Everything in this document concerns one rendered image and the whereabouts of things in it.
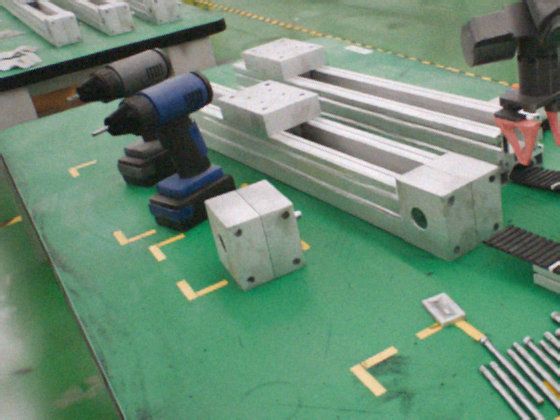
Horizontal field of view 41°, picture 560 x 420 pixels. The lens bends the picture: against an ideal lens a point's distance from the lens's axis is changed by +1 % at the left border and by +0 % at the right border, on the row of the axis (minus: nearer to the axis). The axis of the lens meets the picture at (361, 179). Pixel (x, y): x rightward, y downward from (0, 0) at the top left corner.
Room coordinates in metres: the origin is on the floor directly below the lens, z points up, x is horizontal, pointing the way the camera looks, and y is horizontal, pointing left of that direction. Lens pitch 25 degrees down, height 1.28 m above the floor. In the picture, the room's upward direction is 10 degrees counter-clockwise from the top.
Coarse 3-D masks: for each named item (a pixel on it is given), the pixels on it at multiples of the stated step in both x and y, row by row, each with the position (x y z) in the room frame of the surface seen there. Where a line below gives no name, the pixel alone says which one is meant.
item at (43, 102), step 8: (64, 88) 3.96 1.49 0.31; (72, 88) 3.98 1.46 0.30; (40, 96) 3.89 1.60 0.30; (48, 96) 3.91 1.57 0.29; (56, 96) 3.93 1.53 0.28; (64, 96) 3.95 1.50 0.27; (72, 96) 3.97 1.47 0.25; (40, 104) 3.89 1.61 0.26; (48, 104) 3.91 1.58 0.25; (56, 104) 3.92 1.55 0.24; (64, 104) 3.94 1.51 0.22; (40, 112) 3.88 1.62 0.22
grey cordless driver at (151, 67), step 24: (96, 72) 1.23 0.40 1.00; (120, 72) 1.24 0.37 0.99; (144, 72) 1.27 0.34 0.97; (168, 72) 1.31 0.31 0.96; (96, 96) 1.21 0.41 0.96; (120, 96) 1.25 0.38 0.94; (144, 144) 1.26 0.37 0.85; (120, 168) 1.25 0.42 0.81; (144, 168) 1.22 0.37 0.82; (168, 168) 1.25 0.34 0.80
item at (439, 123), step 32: (320, 96) 1.37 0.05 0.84; (352, 96) 1.27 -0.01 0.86; (384, 96) 1.31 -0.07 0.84; (416, 96) 1.23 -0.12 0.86; (448, 96) 1.18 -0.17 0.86; (384, 128) 1.20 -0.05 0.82; (416, 128) 1.13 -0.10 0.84; (448, 128) 1.06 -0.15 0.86; (480, 128) 1.02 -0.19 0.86; (480, 160) 1.03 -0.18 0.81; (512, 160) 1.00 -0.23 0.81
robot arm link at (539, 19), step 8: (528, 0) 0.92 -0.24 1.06; (536, 0) 0.90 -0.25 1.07; (544, 0) 0.89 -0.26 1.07; (552, 0) 0.88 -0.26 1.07; (536, 8) 0.90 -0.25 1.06; (544, 8) 0.89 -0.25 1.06; (552, 8) 0.88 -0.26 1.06; (536, 16) 0.89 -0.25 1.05; (544, 16) 0.88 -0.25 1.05; (552, 16) 0.88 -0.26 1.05; (536, 24) 0.90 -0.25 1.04; (544, 24) 0.89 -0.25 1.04
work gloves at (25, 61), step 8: (24, 48) 2.61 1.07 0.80; (32, 48) 2.65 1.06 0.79; (0, 56) 2.58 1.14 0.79; (8, 56) 2.57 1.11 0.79; (24, 56) 2.42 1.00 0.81; (32, 56) 2.44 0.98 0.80; (0, 64) 2.44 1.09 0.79; (8, 64) 2.42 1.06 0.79; (16, 64) 2.39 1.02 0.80; (24, 64) 2.39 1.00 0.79; (32, 64) 2.39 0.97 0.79
